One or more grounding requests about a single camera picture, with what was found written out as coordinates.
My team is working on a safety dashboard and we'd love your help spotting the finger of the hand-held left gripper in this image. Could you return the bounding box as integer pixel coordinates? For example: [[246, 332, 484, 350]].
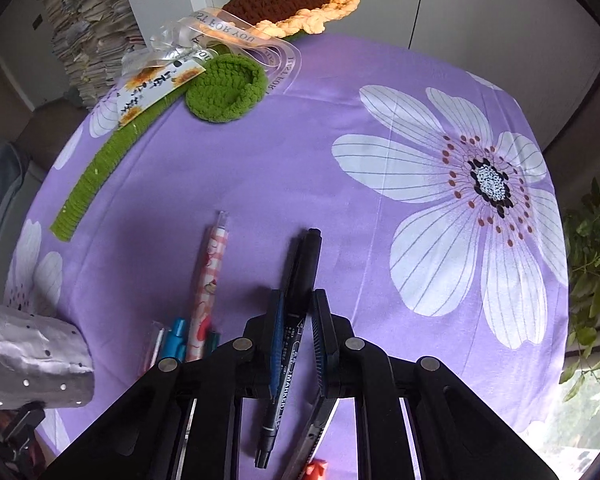
[[0, 402, 48, 466]]

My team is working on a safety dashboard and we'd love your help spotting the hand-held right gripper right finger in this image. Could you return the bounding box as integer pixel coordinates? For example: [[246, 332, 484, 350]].
[[310, 287, 561, 480]]

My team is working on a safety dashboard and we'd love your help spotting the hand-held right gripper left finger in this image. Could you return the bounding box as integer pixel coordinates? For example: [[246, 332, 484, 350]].
[[42, 287, 288, 480]]

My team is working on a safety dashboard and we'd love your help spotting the grey pen holder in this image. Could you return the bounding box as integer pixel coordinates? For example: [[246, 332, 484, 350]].
[[0, 299, 95, 413]]

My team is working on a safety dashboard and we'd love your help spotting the black marker pen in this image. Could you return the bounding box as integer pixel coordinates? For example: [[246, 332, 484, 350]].
[[255, 228, 323, 468]]

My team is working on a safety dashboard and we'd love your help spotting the pink patterned pen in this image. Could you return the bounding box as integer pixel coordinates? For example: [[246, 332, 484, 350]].
[[185, 210, 231, 363]]

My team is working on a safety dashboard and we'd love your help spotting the clear-capped red pen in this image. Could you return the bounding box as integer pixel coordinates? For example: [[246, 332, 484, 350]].
[[137, 321, 166, 376]]

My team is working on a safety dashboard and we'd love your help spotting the white utility knife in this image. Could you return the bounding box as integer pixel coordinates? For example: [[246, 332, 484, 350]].
[[280, 395, 341, 480]]

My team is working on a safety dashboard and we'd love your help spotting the purple floral tablecloth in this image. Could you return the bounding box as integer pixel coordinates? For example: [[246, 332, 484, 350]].
[[2, 32, 571, 480]]

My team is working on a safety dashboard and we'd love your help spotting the grey chair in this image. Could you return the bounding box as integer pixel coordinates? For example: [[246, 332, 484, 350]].
[[0, 140, 46, 301]]

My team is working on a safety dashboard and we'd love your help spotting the green houseplant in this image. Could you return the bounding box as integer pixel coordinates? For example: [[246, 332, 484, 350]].
[[560, 177, 600, 401]]

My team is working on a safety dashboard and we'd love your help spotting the sunflower gift tag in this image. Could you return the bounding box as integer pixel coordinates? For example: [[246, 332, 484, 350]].
[[115, 55, 206, 126]]

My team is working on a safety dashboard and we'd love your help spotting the white printed ribbon bow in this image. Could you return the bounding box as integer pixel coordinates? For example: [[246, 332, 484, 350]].
[[120, 5, 301, 96]]

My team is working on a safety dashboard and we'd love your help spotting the crochet sunflower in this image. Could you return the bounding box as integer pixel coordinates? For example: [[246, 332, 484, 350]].
[[50, 0, 361, 241]]

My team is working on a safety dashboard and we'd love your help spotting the stack of old papers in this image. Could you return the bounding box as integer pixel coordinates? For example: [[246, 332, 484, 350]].
[[37, 0, 146, 108]]

